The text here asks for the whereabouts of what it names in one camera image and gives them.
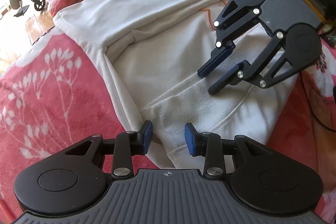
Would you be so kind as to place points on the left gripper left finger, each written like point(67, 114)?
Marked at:
point(127, 145)

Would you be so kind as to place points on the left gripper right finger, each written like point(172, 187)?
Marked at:
point(209, 146)

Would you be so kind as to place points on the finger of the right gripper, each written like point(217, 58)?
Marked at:
point(218, 55)
point(233, 77)

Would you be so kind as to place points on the white sweatshirt orange bear outline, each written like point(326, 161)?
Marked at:
point(148, 53)

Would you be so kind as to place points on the pink floral bed blanket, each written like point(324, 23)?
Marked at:
point(53, 96)

